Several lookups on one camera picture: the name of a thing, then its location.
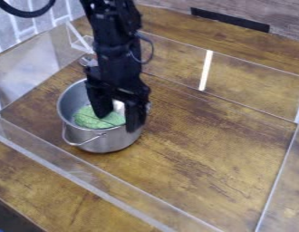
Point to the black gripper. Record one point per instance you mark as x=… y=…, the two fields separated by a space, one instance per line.
x=115 y=81

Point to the green bumpy toy vegetable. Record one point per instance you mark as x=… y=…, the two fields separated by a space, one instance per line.
x=87 y=119

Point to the silver metal pot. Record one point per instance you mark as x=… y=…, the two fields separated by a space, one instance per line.
x=96 y=141

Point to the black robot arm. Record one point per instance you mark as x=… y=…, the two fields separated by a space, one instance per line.
x=116 y=21

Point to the red handled metal spatula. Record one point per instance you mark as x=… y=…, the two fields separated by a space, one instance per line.
x=88 y=61

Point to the clear acrylic corner bracket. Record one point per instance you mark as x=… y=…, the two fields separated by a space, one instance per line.
x=80 y=42

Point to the clear acrylic barrier wall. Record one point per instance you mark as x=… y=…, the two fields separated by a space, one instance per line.
x=213 y=167

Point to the black wall strip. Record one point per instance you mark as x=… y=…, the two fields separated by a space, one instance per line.
x=231 y=20

